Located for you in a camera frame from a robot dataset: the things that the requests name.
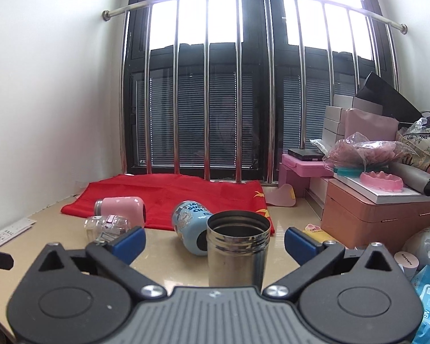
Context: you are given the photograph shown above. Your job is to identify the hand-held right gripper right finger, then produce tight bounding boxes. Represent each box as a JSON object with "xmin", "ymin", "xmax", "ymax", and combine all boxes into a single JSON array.
[{"xmin": 263, "ymin": 226, "xmax": 396, "ymax": 302}]

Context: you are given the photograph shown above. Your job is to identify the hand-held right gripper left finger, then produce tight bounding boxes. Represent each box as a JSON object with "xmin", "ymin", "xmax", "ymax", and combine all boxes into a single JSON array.
[{"xmin": 39, "ymin": 226, "xmax": 167, "ymax": 304}]

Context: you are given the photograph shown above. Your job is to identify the stainless steel cup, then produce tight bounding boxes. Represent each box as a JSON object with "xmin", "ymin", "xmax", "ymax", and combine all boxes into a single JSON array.
[{"xmin": 206, "ymin": 211, "xmax": 272, "ymax": 289}]

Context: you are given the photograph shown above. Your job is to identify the pink cup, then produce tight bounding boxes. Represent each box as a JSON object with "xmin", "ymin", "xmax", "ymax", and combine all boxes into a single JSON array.
[{"xmin": 94, "ymin": 196, "xmax": 147, "ymax": 228}]

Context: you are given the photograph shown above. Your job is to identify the blue printed cup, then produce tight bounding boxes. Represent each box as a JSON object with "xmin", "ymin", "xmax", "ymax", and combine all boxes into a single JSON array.
[{"xmin": 171, "ymin": 201, "xmax": 216, "ymax": 257}]

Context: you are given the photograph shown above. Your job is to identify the yellow packet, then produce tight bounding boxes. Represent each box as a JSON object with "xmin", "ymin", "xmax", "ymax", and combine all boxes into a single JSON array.
[{"xmin": 303, "ymin": 228, "xmax": 338, "ymax": 246}]

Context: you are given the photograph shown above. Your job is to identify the white remote control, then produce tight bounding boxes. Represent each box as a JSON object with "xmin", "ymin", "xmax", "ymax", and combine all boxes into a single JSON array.
[{"xmin": 0, "ymin": 218, "xmax": 37, "ymax": 250}]

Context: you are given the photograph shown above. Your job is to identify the pink heart-shaped pad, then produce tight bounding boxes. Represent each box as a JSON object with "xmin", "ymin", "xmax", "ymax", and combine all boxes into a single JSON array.
[{"xmin": 267, "ymin": 183, "xmax": 296, "ymax": 207}]

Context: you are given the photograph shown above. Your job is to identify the red cloth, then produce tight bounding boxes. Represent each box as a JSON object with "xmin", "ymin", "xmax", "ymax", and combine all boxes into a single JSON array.
[{"xmin": 60, "ymin": 174, "xmax": 275, "ymax": 234}]

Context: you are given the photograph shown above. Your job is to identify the pink plastic stool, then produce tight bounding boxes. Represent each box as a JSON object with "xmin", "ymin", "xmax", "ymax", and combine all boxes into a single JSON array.
[{"xmin": 280, "ymin": 153, "xmax": 336, "ymax": 199}]

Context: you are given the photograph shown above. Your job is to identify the pink printer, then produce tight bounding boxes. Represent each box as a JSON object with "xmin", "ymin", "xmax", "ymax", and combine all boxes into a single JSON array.
[{"xmin": 320, "ymin": 178, "xmax": 430, "ymax": 250}]

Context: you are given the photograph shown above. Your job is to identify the teal tray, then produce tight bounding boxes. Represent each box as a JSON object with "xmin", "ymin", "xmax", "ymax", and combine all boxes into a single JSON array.
[{"xmin": 333, "ymin": 165, "xmax": 368, "ymax": 178}]

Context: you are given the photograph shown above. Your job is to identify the flat black box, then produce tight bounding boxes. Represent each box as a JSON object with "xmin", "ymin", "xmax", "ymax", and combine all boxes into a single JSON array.
[{"xmin": 287, "ymin": 148, "xmax": 325, "ymax": 162}]

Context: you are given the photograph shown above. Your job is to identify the pink scalloped bowl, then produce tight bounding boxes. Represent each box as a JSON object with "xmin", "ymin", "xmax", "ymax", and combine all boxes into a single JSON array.
[{"xmin": 359, "ymin": 171, "xmax": 404, "ymax": 194}]

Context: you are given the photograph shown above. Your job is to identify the white cardboard box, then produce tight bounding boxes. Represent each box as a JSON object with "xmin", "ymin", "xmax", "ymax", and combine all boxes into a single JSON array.
[
  {"xmin": 333, "ymin": 94, "xmax": 355, "ymax": 110},
  {"xmin": 322, "ymin": 129, "xmax": 345, "ymax": 151},
  {"xmin": 324, "ymin": 118, "xmax": 346, "ymax": 133},
  {"xmin": 324, "ymin": 105, "xmax": 348, "ymax": 121}
]

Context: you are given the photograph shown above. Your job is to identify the clear plastic bag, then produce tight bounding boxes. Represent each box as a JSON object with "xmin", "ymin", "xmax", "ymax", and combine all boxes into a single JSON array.
[{"xmin": 310, "ymin": 132, "xmax": 408, "ymax": 173}]

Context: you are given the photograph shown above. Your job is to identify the white tube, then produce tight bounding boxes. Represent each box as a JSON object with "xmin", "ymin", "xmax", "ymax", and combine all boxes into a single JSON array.
[{"xmin": 394, "ymin": 251, "xmax": 421, "ymax": 280}]

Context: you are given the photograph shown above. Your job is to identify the white flat box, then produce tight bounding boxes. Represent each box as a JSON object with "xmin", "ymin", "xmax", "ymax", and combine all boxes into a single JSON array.
[{"xmin": 333, "ymin": 172, "xmax": 430, "ymax": 207}]

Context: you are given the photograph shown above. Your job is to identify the white plastic bag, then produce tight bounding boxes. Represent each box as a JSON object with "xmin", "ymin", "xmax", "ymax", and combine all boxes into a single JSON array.
[{"xmin": 403, "ymin": 222, "xmax": 430, "ymax": 270}]

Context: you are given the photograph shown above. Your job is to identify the beige box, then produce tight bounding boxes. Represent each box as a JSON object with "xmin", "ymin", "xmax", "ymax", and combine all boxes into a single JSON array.
[{"xmin": 352, "ymin": 97, "xmax": 385, "ymax": 116}]

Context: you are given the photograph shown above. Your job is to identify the patterned fabric bag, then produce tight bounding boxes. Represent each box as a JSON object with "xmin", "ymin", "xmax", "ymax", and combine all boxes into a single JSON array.
[{"xmin": 396, "ymin": 97, "xmax": 430, "ymax": 180}]

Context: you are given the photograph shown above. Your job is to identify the black flat panel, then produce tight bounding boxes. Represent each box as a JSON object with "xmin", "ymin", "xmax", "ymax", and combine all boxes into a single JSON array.
[{"xmin": 356, "ymin": 72, "xmax": 423, "ymax": 124}]

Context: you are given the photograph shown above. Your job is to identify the metal window railing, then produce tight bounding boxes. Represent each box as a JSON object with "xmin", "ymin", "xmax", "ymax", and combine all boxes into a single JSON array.
[{"xmin": 101, "ymin": 0, "xmax": 408, "ymax": 185}]

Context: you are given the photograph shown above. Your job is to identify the black window frame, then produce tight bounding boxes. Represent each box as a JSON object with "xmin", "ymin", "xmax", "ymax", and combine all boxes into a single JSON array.
[{"xmin": 125, "ymin": 0, "xmax": 399, "ymax": 183}]

